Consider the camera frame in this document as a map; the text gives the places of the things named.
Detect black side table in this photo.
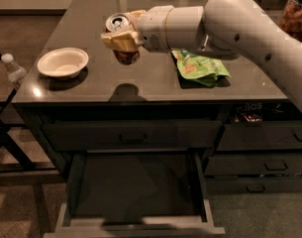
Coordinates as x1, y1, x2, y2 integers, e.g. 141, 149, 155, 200
0, 53, 54, 173

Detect open grey middle drawer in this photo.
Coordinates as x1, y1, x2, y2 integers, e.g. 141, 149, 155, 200
44, 152, 225, 238

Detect grey top left drawer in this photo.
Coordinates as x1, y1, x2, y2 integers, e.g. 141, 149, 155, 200
43, 119, 222, 152

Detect glass jar of nuts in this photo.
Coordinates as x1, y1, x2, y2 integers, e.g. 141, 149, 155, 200
279, 0, 302, 43

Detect grey top right drawer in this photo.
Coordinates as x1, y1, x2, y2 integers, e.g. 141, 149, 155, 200
217, 121, 302, 152

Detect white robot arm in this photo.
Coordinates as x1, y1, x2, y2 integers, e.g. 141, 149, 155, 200
101, 0, 302, 112

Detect dark snack bags in drawer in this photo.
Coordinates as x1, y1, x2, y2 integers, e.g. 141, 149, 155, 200
230, 102, 284, 123

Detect clear plastic water bottle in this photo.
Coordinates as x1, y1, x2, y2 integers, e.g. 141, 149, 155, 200
1, 54, 27, 90

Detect dark grey counter cabinet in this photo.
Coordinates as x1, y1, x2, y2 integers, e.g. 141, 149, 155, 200
11, 0, 302, 196

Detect red coke can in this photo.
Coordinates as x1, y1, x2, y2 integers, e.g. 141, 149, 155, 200
105, 13, 140, 65

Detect grey bottom right drawer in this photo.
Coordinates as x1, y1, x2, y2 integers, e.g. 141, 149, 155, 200
205, 177, 302, 194

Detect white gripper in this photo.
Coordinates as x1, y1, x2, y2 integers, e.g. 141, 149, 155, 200
101, 5, 173, 53

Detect green chip bag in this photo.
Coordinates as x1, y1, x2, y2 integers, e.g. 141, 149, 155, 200
171, 51, 231, 87

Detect white paper bowl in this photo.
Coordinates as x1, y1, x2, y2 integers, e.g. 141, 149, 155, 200
37, 48, 89, 79

